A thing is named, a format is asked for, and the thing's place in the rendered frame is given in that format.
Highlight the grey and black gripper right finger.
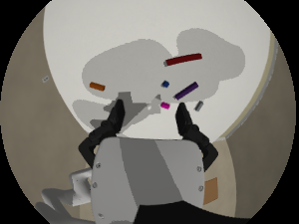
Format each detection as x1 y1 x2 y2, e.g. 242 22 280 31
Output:
175 103 218 172

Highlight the short magenta rod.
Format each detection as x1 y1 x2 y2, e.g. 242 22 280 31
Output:
160 102 169 110

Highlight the dark red rod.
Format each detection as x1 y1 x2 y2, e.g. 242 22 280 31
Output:
166 53 202 66

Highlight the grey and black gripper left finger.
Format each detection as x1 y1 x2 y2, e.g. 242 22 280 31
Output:
78 100 126 168

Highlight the grey rod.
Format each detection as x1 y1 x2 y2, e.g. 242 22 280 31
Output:
195 101 203 112

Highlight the orange rod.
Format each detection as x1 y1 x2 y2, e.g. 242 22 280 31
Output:
90 82 105 92

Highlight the purple rod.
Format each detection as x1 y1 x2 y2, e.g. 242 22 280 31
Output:
174 82 198 100

